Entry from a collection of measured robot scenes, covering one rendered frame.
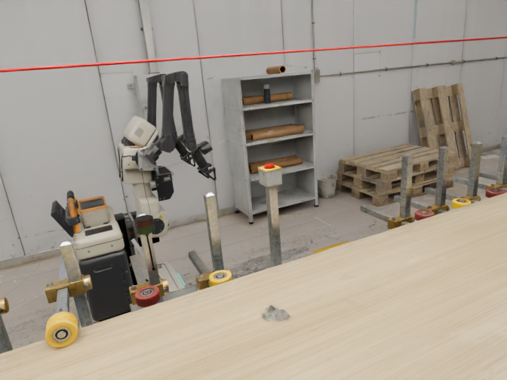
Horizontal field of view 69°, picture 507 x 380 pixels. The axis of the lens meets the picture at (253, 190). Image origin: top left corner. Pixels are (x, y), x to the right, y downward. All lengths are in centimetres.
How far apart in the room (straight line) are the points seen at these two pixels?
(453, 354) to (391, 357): 14
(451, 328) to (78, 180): 349
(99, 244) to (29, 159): 194
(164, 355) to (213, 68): 341
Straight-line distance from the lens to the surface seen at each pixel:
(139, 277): 153
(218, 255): 146
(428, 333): 112
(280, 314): 111
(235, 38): 424
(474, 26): 670
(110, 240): 218
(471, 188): 234
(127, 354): 111
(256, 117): 431
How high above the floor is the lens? 158
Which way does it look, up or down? 18 degrees down
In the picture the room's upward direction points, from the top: 5 degrees counter-clockwise
